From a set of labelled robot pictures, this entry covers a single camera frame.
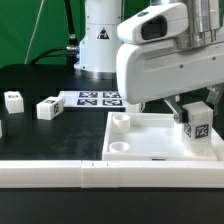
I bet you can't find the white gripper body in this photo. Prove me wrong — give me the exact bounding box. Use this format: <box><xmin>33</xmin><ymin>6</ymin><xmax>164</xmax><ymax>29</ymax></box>
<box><xmin>116</xmin><ymin>34</ymin><xmax>224</xmax><ymax>104</ymax></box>

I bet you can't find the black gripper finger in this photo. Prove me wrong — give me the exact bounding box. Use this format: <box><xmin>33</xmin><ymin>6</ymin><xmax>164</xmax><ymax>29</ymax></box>
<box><xmin>206</xmin><ymin>83</ymin><xmax>224</xmax><ymax>115</ymax></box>
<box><xmin>164</xmin><ymin>96</ymin><xmax>187</xmax><ymax>124</ymax></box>

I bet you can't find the white square tabletop with sockets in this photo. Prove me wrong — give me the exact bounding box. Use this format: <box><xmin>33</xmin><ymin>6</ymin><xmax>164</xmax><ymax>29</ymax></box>
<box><xmin>102</xmin><ymin>112</ymin><xmax>224</xmax><ymax>161</ymax></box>

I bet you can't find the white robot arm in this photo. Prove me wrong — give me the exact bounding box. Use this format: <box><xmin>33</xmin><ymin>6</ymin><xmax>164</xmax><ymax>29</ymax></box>
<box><xmin>74</xmin><ymin>0</ymin><xmax>224</xmax><ymax>123</ymax></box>

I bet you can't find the white fiducial marker sheet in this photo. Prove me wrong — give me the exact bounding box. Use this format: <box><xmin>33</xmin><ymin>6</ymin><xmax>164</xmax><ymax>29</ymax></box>
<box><xmin>59</xmin><ymin>91</ymin><xmax>126</xmax><ymax>108</ymax></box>

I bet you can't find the white L-shaped obstacle fence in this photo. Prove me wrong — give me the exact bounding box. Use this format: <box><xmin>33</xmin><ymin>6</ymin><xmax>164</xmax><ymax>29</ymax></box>
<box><xmin>0</xmin><ymin>160</ymin><xmax>224</xmax><ymax>188</ymax></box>

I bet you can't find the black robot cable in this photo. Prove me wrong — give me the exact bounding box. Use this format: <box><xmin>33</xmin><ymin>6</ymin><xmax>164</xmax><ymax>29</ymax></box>
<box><xmin>27</xmin><ymin>0</ymin><xmax>80</xmax><ymax>65</ymax></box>

